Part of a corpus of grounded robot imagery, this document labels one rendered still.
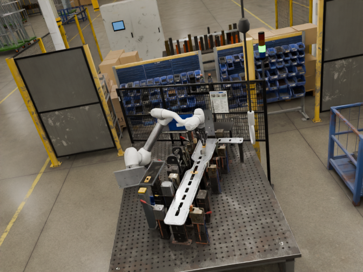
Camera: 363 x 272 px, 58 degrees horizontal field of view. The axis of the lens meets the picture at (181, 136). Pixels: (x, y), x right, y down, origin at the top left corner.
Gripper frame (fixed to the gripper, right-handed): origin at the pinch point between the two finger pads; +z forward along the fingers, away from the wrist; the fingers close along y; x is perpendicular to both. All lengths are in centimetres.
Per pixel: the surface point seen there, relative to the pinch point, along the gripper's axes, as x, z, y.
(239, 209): -63, 37, 45
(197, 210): -105, 1, 20
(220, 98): 54, -28, 12
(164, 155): 26, 36, -64
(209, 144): 5.5, 6.6, 4.3
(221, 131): 25.0, 1.0, 15.0
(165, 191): -83, 2, -18
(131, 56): 385, 2, -268
